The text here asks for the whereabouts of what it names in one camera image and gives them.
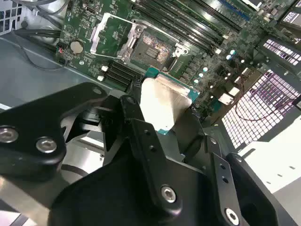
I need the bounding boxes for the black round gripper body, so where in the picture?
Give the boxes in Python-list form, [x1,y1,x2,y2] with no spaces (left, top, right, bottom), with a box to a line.
[50,138,222,226]

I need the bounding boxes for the metal socket cover frame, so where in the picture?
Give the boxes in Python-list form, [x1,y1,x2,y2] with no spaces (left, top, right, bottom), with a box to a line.
[89,12,144,65]

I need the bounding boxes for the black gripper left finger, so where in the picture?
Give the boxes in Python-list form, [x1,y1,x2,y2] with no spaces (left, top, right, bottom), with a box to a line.
[0,81,184,217]

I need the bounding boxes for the silver CPU green edge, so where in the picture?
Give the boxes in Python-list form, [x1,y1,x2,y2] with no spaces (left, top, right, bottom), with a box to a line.
[139,67,201,137]

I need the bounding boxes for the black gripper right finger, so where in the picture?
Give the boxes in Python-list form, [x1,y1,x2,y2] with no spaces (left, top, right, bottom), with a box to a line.
[174,108,298,226]

